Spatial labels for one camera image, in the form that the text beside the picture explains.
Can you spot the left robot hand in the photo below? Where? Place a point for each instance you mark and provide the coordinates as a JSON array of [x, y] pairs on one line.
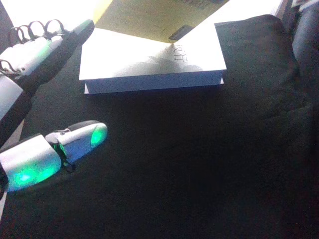
[[32, 159]]

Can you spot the white book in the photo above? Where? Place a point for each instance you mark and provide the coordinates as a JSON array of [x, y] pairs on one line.
[[129, 62]]

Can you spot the dark grey table cloth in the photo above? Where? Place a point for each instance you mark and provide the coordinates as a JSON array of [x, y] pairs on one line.
[[174, 161]]

